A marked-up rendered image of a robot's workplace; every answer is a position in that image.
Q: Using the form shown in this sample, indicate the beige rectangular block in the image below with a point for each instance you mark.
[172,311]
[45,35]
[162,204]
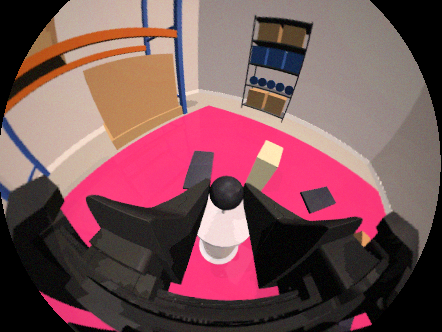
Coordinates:
[266,164]

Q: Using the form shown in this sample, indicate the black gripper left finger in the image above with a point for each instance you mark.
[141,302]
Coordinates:
[168,229]

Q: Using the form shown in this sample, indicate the french press coffee maker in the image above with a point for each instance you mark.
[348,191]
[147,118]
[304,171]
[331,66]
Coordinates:
[223,227]

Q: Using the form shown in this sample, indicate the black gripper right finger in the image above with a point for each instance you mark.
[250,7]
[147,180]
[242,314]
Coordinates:
[281,240]

